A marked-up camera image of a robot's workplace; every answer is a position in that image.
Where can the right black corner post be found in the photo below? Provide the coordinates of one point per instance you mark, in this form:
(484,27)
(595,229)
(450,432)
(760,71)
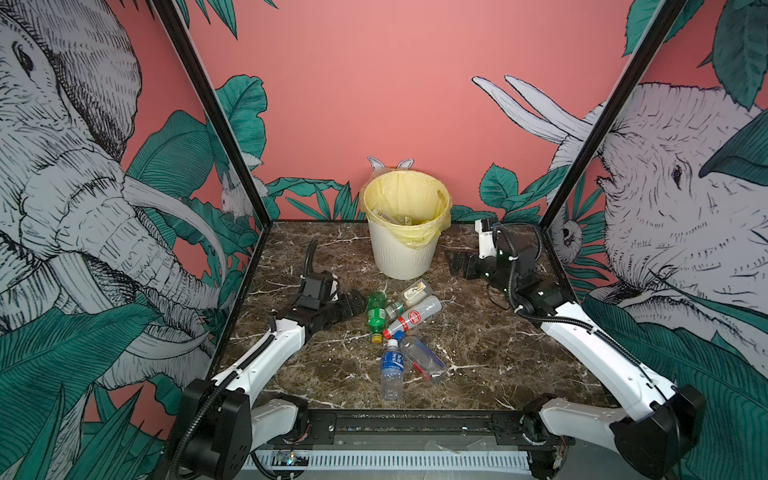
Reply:
(651,40)

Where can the blue label bottle white cap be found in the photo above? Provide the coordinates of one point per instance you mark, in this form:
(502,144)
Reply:
(392,373)

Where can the white ribbed plastic bin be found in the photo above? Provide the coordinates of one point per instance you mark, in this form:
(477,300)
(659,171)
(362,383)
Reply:
(396,260)

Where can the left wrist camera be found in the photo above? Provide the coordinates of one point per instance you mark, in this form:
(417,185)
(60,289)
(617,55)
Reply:
(317,290)

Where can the black front rail frame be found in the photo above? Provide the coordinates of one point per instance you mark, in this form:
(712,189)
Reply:
(327,426)

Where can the left black corner post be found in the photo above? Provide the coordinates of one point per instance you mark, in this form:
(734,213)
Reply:
(169,15)

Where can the white perforated vent strip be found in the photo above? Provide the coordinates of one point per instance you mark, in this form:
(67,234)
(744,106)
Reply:
(515,462)

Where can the green bottle green label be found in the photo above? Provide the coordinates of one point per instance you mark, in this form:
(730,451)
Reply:
(376,315)

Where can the small clear bottle cream label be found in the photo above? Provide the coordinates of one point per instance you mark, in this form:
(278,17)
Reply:
(409,297)

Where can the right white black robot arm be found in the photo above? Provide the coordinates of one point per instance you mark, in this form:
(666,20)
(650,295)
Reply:
(655,423)

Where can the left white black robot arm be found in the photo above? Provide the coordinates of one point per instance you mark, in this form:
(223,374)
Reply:
(218,424)

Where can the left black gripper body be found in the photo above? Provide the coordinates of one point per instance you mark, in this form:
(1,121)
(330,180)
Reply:
(332,313)

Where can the black corner post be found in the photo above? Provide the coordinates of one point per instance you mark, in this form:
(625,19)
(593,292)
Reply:
(169,15)
(651,40)

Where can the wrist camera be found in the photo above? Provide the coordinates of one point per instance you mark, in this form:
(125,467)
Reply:
(488,240)
(317,290)

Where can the crushed clear bottle blue cap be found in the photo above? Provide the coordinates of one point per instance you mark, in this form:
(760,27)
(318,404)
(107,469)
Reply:
(430,367)

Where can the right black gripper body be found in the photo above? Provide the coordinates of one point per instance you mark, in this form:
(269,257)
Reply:
(492,272)

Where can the yellow plastic bin liner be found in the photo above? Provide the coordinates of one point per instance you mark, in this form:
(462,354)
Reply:
(419,201)

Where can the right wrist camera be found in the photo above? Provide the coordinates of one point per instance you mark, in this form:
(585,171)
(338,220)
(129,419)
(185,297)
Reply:
(488,240)

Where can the clear bottle white cap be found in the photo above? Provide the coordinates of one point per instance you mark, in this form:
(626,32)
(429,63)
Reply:
(386,217)

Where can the clear bottle red label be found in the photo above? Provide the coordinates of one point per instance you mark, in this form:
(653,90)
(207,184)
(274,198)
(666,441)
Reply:
(413,317)

